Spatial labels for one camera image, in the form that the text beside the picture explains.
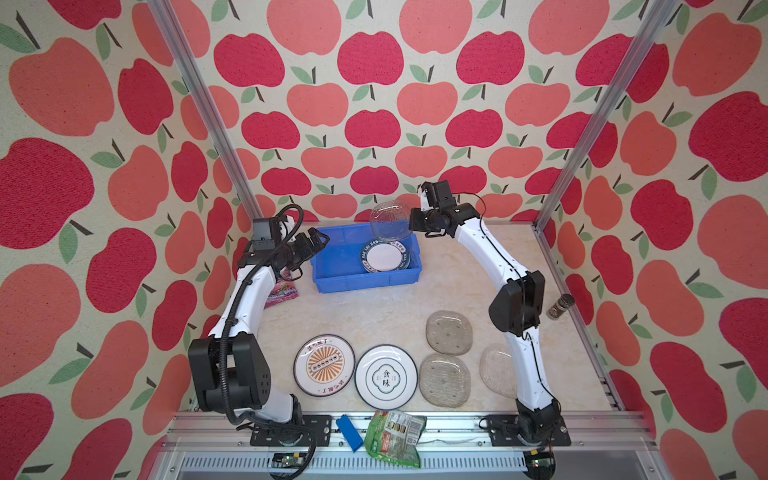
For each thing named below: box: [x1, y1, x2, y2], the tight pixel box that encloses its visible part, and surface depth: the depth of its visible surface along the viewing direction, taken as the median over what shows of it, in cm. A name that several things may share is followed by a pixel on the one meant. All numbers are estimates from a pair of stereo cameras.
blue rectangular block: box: [336, 414, 363, 453], surface depth 74 cm
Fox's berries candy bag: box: [264, 268, 299, 309], surface depth 100 cm
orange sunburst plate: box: [293, 334, 356, 397], surface depth 86 cm
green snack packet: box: [364, 410, 427, 468], surface depth 73 cm
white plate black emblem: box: [354, 344, 419, 411], surface depth 84 cm
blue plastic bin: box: [311, 223, 422, 294], surface depth 106 cm
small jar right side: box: [546, 294, 576, 320], surface depth 90 cm
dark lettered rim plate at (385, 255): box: [360, 238, 411, 273], surface depth 111 cm
